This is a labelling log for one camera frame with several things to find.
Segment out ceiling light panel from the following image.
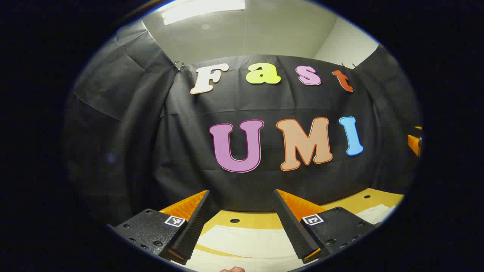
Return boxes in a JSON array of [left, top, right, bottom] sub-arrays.
[[161, 0, 246, 25]]

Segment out white jeans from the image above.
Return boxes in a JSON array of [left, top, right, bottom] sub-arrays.
[[181, 204, 397, 272]]

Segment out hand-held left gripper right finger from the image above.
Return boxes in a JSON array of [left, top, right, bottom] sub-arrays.
[[273, 189, 379, 264]]

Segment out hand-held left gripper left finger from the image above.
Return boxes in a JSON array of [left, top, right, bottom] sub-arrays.
[[107, 190, 211, 265]]

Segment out black backdrop cloth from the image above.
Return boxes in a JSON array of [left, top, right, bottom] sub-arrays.
[[62, 21, 423, 227]]

